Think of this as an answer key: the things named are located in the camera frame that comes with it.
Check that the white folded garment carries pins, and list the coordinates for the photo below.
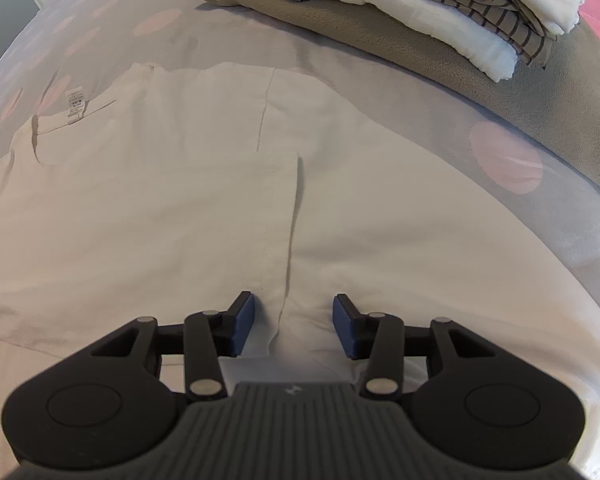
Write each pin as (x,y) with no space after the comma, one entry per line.
(405,5)

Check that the white shirt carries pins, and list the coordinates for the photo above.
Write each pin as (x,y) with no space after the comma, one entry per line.
(155,210)

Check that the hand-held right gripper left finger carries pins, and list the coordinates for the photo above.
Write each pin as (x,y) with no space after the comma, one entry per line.
(242,322)

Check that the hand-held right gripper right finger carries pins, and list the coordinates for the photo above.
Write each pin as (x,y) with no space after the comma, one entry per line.
(341,327)

